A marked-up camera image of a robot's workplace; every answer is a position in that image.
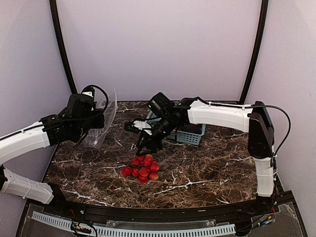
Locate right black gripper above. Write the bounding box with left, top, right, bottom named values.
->
left=136, top=114, right=176, bottom=156

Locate clear zip top bag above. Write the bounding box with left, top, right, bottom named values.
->
left=82, top=89, right=118, bottom=149

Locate red cherry bunch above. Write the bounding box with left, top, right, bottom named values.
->
left=120, top=155, right=160, bottom=184

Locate light blue plastic basket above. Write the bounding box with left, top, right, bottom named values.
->
left=146, top=110, right=206, bottom=146

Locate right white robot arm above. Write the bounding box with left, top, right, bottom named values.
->
left=124, top=93, right=278, bottom=214

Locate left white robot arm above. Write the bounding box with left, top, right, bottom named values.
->
left=0, top=85, right=109, bottom=215

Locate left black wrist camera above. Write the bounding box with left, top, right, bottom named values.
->
left=65, top=94, right=96, bottom=118

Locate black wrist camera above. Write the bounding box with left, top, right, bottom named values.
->
left=65, top=94, right=96, bottom=118
left=147, top=92, right=175, bottom=117

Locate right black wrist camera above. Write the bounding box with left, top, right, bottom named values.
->
left=147, top=92, right=175, bottom=117

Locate black front rail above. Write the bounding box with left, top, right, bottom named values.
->
left=41, top=200, right=279, bottom=223

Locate white slotted cable duct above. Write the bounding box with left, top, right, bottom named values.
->
left=32, top=211, right=236, bottom=237

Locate left black frame post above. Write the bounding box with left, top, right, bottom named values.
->
left=49, top=0, right=78, bottom=94

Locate black frame post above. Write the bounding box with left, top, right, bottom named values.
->
left=49, top=0, right=78, bottom=94
left=238, top=0, right=269, bottom=104

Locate right black frame post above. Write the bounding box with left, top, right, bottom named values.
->
left=238, top=0, right=269, bottom=104

